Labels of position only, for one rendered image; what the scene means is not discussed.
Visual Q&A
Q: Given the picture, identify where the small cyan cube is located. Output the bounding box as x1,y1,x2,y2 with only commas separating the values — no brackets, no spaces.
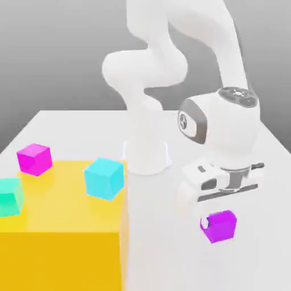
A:
84,157,125,202

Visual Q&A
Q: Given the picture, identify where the small magenta cube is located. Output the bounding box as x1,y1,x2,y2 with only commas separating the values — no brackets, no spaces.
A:
16,143,53,177

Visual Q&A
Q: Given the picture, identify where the small purple cube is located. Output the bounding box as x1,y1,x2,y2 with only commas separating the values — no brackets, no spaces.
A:
199,210,238,244

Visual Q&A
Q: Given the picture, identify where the large yellow box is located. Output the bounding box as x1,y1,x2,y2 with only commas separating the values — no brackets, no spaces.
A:
0,160,128,291

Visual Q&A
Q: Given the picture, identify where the small green cube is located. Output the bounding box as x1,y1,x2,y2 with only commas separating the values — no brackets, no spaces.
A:
0,177,25,218

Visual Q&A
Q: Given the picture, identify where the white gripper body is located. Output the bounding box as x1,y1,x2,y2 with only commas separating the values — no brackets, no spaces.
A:
196,183,260,215

